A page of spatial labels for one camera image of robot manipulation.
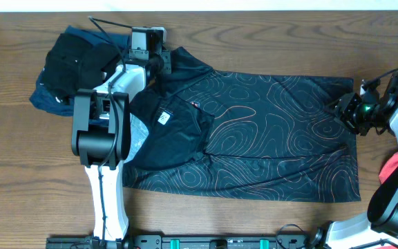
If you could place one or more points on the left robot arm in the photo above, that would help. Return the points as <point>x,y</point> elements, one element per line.
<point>101,134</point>

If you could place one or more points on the folded navy blue garment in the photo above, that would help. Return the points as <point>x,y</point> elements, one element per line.
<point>42,99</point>

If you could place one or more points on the folded black garment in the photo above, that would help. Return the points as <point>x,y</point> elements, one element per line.
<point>74,63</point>

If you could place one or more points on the black shirt with orange lines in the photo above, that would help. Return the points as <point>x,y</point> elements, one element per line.
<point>243,136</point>

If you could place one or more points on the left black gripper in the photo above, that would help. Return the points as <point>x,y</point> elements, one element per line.
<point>162,59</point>

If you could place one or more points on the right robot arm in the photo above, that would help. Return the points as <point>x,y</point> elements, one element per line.
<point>357,232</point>

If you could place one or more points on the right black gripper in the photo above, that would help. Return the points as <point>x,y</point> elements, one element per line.
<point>345,112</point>

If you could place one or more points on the black mounting rail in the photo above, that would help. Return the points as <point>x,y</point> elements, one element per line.
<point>159,242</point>

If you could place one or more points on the red shirt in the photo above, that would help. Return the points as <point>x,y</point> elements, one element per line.
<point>392,166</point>

